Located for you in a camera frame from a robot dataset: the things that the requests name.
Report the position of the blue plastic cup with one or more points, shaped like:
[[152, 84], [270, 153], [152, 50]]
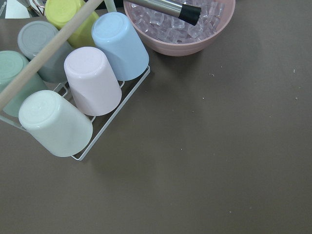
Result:
[[114, 34]]

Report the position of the pink bowl of ice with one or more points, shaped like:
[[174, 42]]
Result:
[[173, 37]]

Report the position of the steel muddler black tip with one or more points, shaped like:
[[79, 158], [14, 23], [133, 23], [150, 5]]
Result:
[[187, 13]]

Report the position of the white plastic cup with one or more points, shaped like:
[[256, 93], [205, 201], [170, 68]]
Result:
[[55, 123]]

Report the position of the white wire cup rack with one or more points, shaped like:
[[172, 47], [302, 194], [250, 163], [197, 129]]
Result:
[[25, 75]]

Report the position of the pink plastic cup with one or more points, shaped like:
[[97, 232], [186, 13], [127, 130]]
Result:
[[93, 84]]

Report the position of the grey plastic cup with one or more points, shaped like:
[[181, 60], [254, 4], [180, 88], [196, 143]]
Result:
[[32, 38]]

